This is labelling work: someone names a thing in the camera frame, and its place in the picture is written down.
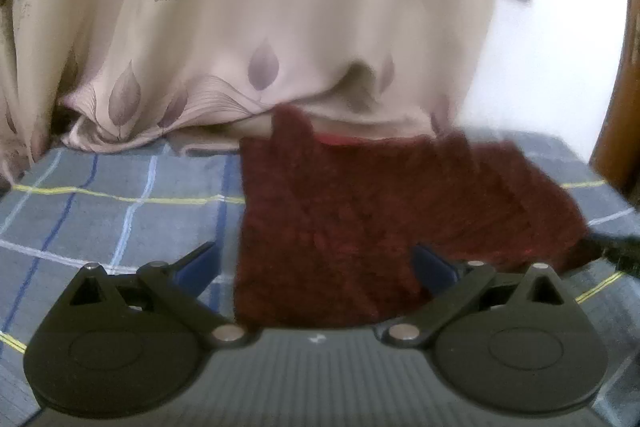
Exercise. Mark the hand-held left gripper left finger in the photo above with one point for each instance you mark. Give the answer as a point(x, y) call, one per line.
point(196, 266)

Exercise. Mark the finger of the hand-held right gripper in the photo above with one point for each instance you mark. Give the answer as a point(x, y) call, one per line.
point(618, 248)

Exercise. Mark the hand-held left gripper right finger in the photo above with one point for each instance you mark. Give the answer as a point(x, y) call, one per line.
point(431, 266)

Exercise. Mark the dark red knitted garment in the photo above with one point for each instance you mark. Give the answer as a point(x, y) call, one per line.
point(360, 217)

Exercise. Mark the blue-grey plaid bedsheet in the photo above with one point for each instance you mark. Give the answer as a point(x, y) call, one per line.
point(110, 207)

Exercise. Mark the beige leaf print curtain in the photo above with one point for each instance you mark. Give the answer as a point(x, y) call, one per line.
point(250, 17)

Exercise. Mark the brown wooden door frame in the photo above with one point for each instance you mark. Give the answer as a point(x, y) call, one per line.
point(622, 117)

